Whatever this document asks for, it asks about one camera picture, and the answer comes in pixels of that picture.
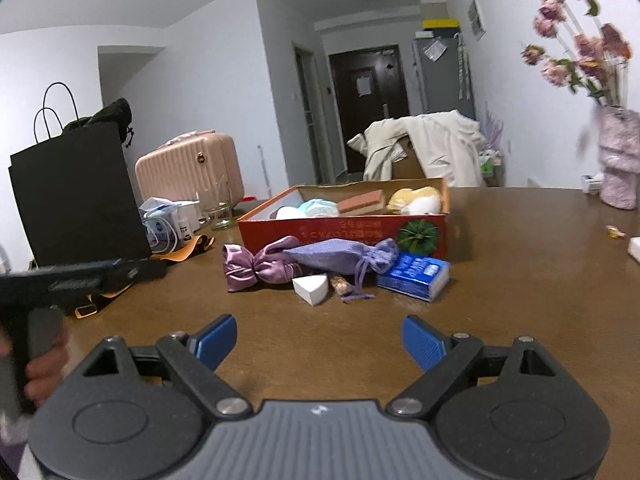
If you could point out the orange and white sponge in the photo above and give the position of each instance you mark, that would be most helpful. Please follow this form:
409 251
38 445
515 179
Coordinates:
362 202

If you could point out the white plush toy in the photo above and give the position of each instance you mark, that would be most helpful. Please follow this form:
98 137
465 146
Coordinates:
422 207

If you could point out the black paper bag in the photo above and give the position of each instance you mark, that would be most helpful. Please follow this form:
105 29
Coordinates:
80 200

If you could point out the black cloth in bag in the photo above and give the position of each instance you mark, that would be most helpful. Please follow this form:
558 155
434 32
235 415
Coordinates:
112 112

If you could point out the pink ribbed suitcase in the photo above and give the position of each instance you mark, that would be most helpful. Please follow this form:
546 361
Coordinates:
190 170

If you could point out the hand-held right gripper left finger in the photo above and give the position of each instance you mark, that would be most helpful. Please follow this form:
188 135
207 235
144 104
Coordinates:
217 341

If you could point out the light blue plush toy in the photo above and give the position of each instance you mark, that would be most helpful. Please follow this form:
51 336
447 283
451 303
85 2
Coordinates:
320 207

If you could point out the white charger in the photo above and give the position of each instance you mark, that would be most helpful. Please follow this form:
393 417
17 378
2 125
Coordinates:
635 250

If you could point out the small white bottle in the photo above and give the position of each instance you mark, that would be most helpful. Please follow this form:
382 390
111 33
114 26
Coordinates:
186 227

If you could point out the white and blue packet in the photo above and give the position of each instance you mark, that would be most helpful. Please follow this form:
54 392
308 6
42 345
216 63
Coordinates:
160 222

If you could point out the white wedge sponge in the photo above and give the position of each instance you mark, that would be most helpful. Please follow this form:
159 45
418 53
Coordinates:
310 289

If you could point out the yellow box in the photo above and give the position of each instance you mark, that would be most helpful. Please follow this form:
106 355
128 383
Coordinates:
440 23

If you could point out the white folded umbrella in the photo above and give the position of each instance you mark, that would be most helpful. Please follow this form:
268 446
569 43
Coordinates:
463 70

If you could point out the small wrapped candy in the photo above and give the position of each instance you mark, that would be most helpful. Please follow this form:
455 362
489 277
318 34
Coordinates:
616 231

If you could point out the blue tissue pack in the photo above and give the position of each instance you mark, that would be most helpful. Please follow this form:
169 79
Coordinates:
412 275

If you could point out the paper note on door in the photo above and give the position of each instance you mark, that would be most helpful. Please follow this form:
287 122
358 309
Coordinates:
364 86

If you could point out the pink textured vase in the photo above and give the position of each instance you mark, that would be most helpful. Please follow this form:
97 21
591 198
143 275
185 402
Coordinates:
620 165

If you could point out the person's left hand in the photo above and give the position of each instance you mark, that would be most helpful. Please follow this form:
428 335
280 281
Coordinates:
45 372

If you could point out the glass jar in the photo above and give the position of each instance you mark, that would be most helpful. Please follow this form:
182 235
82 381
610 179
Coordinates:
217 212

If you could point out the cream coat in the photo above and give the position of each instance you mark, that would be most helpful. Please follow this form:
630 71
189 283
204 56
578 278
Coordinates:
440 145

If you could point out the small brown item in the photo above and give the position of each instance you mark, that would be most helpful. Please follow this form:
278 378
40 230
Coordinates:
342 285

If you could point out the framed wall picture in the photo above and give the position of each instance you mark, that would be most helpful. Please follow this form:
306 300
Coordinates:
476 17

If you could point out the dried pink flowers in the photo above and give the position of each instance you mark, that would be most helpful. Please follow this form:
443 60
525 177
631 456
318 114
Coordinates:
587 45

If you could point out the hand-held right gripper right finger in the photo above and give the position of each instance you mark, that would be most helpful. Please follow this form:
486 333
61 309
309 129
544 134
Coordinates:
422 346

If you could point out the yellow plush toy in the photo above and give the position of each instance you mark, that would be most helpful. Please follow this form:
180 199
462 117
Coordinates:
415 195

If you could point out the purple satin bow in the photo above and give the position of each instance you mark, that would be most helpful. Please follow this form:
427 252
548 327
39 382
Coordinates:
250 267

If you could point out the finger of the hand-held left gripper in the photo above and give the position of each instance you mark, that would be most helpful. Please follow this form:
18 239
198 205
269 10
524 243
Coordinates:
137 272

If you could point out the grey refrigerator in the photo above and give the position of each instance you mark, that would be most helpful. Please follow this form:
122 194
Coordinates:
440 80

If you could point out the small white box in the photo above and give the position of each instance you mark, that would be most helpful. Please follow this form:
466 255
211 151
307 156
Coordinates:
592 184

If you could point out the dark wooden door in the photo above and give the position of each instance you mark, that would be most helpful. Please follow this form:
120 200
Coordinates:
350 115

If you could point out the red cardboard box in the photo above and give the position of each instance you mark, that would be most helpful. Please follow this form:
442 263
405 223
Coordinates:
325 232

